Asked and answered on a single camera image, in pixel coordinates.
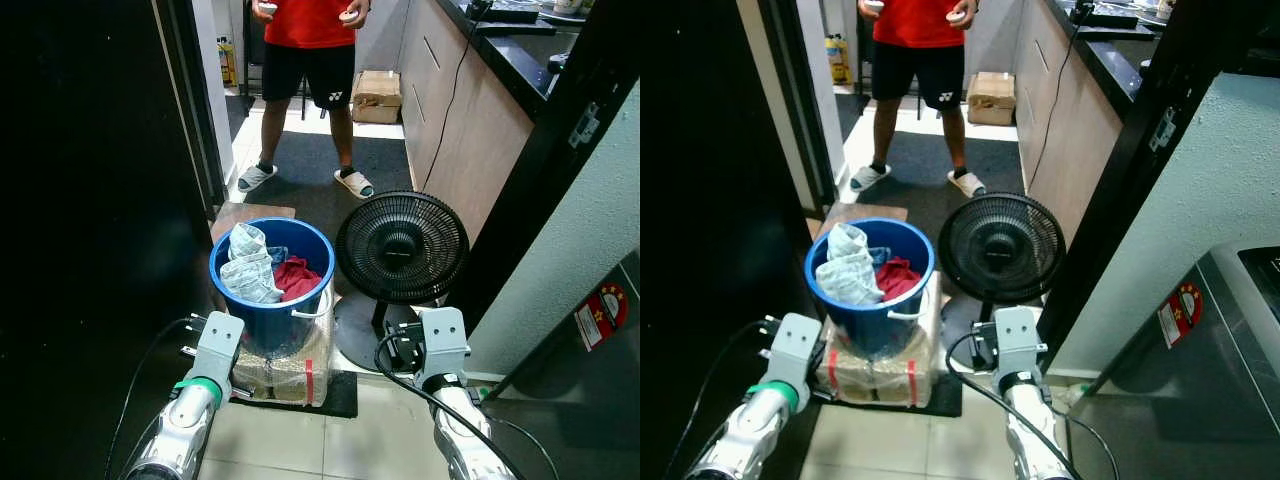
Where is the thin black appliance cable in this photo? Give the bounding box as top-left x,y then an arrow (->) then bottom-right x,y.
1028,8 -> 1087,196
420,8 -> 483,196

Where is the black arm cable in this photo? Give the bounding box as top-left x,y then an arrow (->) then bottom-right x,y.
103,315 -> 196,480
688,318 -> 771,473
945,334 -> 1121,480
374,332 -> 561,480

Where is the grey washing machine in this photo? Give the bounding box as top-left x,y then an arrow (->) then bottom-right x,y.
1065,240 -> 1280,480
480,250 -> 641,480

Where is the wooden kitchen cabinet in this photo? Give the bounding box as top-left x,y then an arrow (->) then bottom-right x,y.
1013,0 -> 1126,243
398,0 -> 536,243

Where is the black floor fan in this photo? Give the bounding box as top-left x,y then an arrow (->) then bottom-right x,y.
334,190 -> 471,373
938,192 -> 1067,371

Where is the blue plastic bucket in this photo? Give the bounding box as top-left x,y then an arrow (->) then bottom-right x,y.
805,217 -> 937,359
208,217 -> 337,359

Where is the black door post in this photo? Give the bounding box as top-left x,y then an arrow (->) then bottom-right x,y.
445,0 -> 641,333
1035,0 -> 1280,353

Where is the white door latch plate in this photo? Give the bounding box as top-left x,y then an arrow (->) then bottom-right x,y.
568,102 -> 601,149
1148,107 -> 1179,152

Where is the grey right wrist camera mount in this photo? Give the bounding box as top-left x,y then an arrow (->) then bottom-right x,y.
992,306 -> 1048,387
414,307 -> 472,391

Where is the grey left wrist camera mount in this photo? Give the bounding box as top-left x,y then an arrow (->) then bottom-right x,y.
190,311 -> 246,387
765,312 -> 824,389

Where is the person in red shirt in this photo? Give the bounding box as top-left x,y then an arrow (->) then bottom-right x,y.
848,0 -> 987,199
237,0 -> 377,201

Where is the plastic wrapped box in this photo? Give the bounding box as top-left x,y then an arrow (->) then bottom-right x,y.
825,288 -> 943,408
230,298 -> 336,408

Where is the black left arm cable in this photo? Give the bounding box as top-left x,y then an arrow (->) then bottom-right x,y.
103,315 -> 196,480
688,318 -> 771,473

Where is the black floor mat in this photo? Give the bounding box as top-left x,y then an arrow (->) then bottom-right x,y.
235,370 -> 359,419
830,374 -> 963,418

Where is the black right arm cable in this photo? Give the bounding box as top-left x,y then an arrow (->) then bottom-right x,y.
945,334 -> 1121,480
374,332 -> 561,480

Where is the brown wooden board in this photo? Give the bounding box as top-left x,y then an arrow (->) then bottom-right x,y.
815,203 -> 909,241
210,203 -> 297,244

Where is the light blue garment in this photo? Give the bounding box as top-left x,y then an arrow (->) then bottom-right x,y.
220,223 -> 287,305
815,223 -> 887,306

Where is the red white energy sticker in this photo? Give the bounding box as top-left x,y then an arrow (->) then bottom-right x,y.
575,283 -> 631,352
1157,282 -> 1206,349

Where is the black kitchen countertop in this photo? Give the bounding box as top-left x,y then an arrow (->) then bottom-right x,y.
435,0 -> 593,121
1045,0 -> 1197,121

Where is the dark doorway frame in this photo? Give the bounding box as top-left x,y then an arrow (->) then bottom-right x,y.
735,0 -> 843,216
150,0 -> 237,216

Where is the dark grey floor rug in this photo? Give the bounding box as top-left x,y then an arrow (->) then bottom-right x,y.
862,130 -> 1026,241
258,130 -> 413,241

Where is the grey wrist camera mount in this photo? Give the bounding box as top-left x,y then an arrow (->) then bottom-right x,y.
414,307 -> 472,391
992,306 -> 1048,387
190,311 -> 246,387
765,312 -> 824,389

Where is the brown cardboard box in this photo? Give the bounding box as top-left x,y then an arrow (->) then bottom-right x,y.
966,71 -> 1017,127
350,70 -> 403,125

